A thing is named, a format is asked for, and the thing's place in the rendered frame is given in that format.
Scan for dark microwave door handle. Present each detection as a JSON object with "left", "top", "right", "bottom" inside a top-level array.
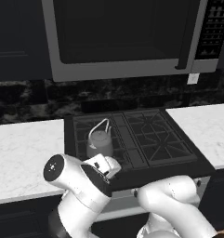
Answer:
[{"left": 175, "top": 0, "right": 200, "bottom": 71}]

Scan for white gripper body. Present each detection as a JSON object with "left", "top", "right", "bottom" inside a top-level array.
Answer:
[{"left": 102, "top": 155, "right": 123, "bottom": 180}]

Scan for black gas hob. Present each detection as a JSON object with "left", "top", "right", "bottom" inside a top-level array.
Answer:
[{"left": 63, "top": 106, "right": 217, "bottom": 192}]

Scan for silver microwave oven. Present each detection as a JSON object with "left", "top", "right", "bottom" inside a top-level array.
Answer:
[{"left": 41, "top": 0, "right": 224, "bottom": 84}]

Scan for silver oven front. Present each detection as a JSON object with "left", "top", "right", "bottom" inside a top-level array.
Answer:
[{"left": 94, "top": 176, "right": 211, "bottom": 223}]

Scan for white wall socket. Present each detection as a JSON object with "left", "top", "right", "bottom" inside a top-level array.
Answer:
[{"left": 187, "top": 73, "right": 200, "bottom": 86}]

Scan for grey kettle with handle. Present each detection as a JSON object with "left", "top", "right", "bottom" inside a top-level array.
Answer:
[{"left": 86, "top": 117, "right": 114, "bottom": 159}]

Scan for dark base cupboard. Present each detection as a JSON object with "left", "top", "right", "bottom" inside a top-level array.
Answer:
[
  {"left": 198, "top": 167, "right": 224, "bottom": 232},
  {"left": 0, "top": 194, "right": 67, "bottom": 238}
]

